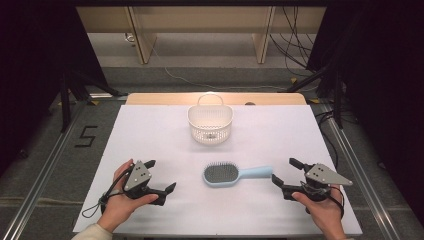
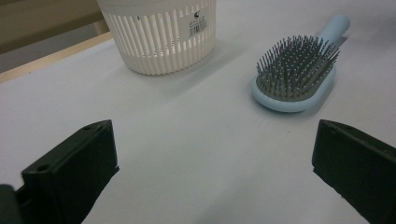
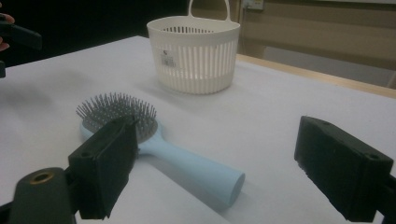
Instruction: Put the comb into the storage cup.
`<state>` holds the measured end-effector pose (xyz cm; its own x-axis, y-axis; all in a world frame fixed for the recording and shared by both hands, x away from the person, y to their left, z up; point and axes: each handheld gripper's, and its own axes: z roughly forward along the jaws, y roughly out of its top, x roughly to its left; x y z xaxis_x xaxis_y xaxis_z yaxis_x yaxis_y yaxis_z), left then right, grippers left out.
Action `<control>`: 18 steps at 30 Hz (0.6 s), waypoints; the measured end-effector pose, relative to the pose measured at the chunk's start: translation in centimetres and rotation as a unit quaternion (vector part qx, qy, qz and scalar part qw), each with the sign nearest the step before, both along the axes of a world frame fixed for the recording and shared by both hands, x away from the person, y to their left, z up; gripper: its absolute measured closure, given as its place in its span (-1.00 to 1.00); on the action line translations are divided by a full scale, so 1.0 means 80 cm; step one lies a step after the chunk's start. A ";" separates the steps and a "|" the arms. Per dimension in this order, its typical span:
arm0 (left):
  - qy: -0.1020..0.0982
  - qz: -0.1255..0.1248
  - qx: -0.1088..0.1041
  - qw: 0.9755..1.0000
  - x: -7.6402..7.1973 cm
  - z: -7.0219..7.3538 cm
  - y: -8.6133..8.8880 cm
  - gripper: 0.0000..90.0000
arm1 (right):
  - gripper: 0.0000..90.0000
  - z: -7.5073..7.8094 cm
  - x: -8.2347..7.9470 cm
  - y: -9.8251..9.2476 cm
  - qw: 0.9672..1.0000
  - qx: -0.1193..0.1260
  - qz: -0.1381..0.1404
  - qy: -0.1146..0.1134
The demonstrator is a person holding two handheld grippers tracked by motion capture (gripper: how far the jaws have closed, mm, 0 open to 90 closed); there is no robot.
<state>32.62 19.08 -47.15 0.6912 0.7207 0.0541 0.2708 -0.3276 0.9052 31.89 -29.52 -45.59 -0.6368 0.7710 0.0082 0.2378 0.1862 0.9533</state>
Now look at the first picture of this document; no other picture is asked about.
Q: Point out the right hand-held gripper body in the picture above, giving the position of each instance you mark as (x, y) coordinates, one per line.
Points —
(321, 175)

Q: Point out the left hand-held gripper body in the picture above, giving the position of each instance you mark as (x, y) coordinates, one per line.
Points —
(138, 176)

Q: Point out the light blue hairbrush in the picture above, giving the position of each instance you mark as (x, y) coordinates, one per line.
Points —
(220, 174)

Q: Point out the white plastic basket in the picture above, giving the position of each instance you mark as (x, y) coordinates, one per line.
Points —
(210, 133)

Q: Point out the person's left hand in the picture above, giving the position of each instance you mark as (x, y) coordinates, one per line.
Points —
(116, 205)

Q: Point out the person's right hand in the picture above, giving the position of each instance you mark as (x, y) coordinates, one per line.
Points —
(321, 213)

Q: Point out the white table sheet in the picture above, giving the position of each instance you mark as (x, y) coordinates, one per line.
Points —
(166, 133)

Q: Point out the yellow tape piece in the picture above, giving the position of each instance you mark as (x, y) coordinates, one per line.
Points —
(94, 102)
(293, 80)
(313, 100)

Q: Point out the black tripod stand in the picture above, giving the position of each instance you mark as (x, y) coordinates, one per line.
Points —
(65, 100)
(337, 100)

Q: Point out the black curtain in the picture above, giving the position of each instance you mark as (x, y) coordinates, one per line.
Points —
(383, 66)
(33, 50)

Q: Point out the beige wooden desk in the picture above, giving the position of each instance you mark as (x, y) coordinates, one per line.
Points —
(200, 20)

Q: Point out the metal floor rail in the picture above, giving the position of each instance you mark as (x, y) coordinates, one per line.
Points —
(366, 186)
(33, 196)

